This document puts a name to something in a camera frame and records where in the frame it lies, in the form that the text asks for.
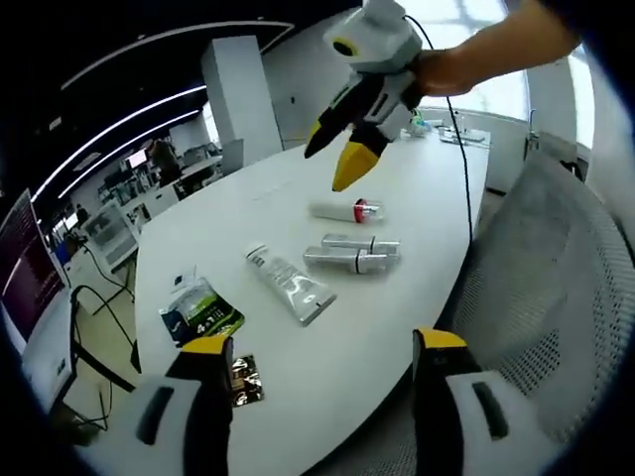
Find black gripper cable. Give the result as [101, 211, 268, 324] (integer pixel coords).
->
[402, 13, 474, 244]

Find white equipment cart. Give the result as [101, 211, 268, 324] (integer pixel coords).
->
[81, 201, 141, 273]

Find grey mesh office chair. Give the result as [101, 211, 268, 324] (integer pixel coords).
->
[346, 148, 635, 476]

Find computer monitor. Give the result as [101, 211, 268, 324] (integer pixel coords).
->
[0, 187, 80, 417]

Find white skincare bottle red collar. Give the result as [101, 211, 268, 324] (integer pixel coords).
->
[308, 197, 387, 225]

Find silver skincare bottle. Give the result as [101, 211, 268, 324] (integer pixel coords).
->
[303, 245, 402, 276]
[320, 233, 402, 255]

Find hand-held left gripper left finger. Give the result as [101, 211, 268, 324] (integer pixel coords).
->
[83, 335, 235, 476]

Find white skincare tube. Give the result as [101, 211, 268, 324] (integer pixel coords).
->
[243, 241, 338, 328]

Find clutter of small desk items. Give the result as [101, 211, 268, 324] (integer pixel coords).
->
[406, 109, 492, 148]

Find person's right hand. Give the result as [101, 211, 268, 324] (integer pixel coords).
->
[409, 48, 478, 98]

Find white square pillar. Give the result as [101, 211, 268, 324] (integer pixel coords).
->
[199, 35, 286, 176]

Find black floor cable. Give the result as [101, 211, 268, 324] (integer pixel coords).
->
[68, 242, 143, 432]

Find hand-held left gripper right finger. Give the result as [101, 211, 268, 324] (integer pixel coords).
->
[411, 326, 552, 476]

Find dark gold skincare sachet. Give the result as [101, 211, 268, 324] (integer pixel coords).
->
[229, 353, 266, 409]

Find green skincare sachet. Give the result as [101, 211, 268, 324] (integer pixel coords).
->
[158, 275, 246, 348]

